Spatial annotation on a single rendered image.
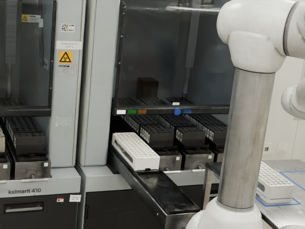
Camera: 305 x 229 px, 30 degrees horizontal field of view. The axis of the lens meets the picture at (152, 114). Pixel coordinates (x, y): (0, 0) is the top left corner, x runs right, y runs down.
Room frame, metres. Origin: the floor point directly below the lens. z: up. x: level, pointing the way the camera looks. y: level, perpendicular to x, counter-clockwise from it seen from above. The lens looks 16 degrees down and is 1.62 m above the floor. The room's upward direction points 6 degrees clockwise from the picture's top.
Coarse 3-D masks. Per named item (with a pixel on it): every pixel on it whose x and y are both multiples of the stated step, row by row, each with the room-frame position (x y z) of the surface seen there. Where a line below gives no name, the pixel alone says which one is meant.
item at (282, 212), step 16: (272, 160) 2.27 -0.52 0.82; (288, 160) 2.29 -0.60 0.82; (208, 176) 2.14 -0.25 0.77; (288, 176) 2.10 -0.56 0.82; (304, 176) 2.12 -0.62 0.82; (208, 192) 2.14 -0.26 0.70; (304, 192) 1.95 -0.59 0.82; (272, 208) 1.78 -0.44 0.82; (288, 208) 1.80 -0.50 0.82; (304, 208) 1.81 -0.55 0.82; (272, 224) 1.67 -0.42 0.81; (288, 224) 1.67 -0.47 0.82; (304, 224) 1.68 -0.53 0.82
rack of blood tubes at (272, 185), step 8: (264, 168) 2.01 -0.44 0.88; (264, 176) 1.93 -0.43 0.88; (272, 176) 1.92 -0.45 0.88; (280, 176) 1.93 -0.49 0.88; (264, 184) 1.86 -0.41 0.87; (272, 184) 1.85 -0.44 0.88; (280, 184) 1.86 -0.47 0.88; (288, 184) 1.86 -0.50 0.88; (256, 192) 1.89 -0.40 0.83; (264, 192) 1.85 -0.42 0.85; (272, 192) 1.83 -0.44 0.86; (280, 192) 1.84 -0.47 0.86; (288, 192) 1.85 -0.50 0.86; (264, 200) 1.84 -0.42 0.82; (272, 200) 1.83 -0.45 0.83; (280, 200) 1.84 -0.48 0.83; (288, 200) 1.85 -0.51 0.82
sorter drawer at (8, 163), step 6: (0, 156) 2.03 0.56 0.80; (6, 156) 2.04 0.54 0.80; (0, 162) 1.96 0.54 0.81; (6, 162) 1.97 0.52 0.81; (0, 168) 1.96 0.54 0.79; (6, 168) 1.97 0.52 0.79; (0, 174) 1.96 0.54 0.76; (6, 174) 1.97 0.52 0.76; (0, 180) 1.92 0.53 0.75; (6, 180) 1.93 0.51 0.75
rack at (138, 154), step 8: (112, 136) 2.27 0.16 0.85; (120, 136) 2.24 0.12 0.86; (128, 136) 2.25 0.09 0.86; (136, 136) 2.27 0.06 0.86; (120, 144) 2.17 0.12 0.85; (128, 144) 2.15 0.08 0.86; (136, 144) 2.16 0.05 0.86; (144, 144) 2.18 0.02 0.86; (120, 152) 2.16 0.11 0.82; (128, 152) 2.08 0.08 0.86; (136, 152) 2.07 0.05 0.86; (144, 152) 2.08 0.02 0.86; (152, 152) 2.10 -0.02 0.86; (128, 160) 2.07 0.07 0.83; (136, 160) 2.00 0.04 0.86; (144, 160) 2.02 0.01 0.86; (152, 160) 2.03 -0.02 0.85; (136, 168) 2.00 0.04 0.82; (144, 168) 2.02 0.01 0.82; (152, 168) 2.03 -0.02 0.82
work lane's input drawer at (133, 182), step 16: (112, 160) 2.19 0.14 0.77; (128, 176) 2.01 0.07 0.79; (144, 176) 1.99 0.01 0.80; (160, 176) 2.00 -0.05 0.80; (144, 192) 1.85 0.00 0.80; (160, 192) 1.86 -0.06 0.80; (176, 192) 1.87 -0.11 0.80; (160, 208) 1.72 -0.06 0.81; (176, 208) 1.71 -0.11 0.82; (192, 208) 1.72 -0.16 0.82; (176, 224) 1.69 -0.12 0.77
